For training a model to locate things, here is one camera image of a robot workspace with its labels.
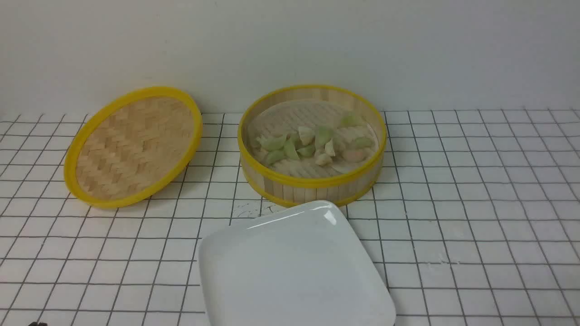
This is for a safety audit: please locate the green dumpling right side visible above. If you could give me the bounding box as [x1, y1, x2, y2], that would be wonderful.
[348, 136, 375, 150]

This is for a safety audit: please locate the pale pink dumpling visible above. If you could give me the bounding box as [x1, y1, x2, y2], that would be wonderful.
[342, 149, 368, 163]

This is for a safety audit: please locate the white dumpling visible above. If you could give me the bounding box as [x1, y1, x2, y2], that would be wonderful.
[298, 126, 315, 146]
[314, 153, 332, 167]

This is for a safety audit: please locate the bamboo steamer basket yellow rim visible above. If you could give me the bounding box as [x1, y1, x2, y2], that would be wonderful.
[238, 85, 388, 207]

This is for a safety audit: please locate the white dumpling centre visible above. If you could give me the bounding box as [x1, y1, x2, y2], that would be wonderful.
[298, 126, 315, 146]

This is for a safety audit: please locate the white dumpling front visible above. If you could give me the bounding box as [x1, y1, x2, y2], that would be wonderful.
[314, 153, 332, 167]

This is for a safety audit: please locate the white square plate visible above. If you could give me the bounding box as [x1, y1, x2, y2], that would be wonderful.
[198, 201, 397, 326]

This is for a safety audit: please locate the green dumpling centre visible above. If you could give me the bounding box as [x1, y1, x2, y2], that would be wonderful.
[314, 126, 335, 149]

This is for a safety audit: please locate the woven bamboo steamer lid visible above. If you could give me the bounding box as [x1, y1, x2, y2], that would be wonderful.
[63, 86, 203, 209]

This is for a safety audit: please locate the green steamed dumpling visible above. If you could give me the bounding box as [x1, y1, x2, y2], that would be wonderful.
[256, 134, 287, 151]

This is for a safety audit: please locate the green dumpling front left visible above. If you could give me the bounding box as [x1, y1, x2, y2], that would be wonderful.
[264, 150, 286, 166]

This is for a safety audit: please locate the green dumpling far right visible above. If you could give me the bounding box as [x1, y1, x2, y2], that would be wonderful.
[339, 114, 365, 128]

